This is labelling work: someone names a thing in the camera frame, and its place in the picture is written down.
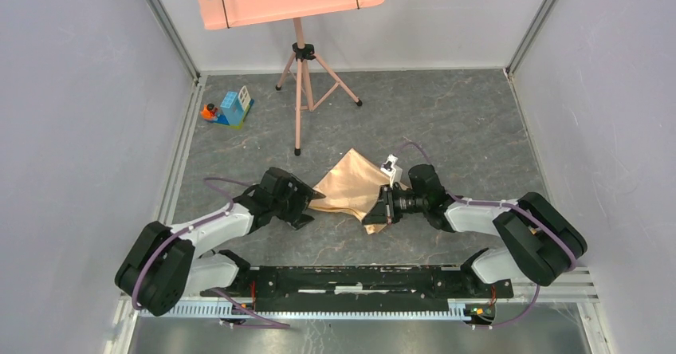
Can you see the peach satin napkin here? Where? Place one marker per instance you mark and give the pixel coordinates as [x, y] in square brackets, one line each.
[351, 187]

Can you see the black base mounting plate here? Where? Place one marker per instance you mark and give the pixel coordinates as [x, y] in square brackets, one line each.
[370, 288]

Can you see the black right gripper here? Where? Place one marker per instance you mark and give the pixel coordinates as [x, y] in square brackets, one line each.
[383, 212]

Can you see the grey slotted cable duct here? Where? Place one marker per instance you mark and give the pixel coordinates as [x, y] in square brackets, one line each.
[223, 310]

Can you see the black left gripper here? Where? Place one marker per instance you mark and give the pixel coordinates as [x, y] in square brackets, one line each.
[302, 196]

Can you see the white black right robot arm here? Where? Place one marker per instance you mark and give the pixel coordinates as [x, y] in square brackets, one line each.
[539, 242]

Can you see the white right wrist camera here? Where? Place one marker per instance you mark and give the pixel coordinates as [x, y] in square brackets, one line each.
[391, 169]

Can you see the pink music stand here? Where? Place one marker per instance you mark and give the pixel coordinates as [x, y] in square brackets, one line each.
[228, 14]

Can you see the aluminium frame rail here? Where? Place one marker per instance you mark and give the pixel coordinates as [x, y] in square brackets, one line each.
[578, 284]

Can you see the orange toy figure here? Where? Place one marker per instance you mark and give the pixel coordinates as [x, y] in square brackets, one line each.
[210, 112]

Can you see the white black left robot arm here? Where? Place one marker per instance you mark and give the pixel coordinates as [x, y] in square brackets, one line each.
[167, 263]

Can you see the colourful toy brick house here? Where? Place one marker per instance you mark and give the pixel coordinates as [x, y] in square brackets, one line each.
[234, 108]

